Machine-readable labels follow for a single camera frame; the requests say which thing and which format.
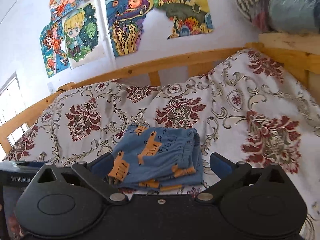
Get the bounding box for blue pants with orange cars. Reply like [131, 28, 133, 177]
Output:
[106, 124, 203, 191]

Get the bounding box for person's left hand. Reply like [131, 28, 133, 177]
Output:
[1, 203, 24, 240]

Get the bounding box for floral white bedspread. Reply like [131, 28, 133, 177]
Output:
[6, 49, 319, 239]

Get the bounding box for blond anime boy drawing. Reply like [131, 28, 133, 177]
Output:
[62, 0, 106, 69]

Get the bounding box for swirly starry night painting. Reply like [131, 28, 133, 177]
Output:
[105, 0, 154, 57]

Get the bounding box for colourful landscape painting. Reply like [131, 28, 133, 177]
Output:
[153, 0, 214, 39]

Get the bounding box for plastic bagged bedding bundle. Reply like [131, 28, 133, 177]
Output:
[252, 0, 320, 34]

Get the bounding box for window with white frame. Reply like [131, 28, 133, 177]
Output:
[0, 71, 29, 148]

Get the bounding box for wooden bed frame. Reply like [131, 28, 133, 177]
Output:
[1, 33, 319, 153]

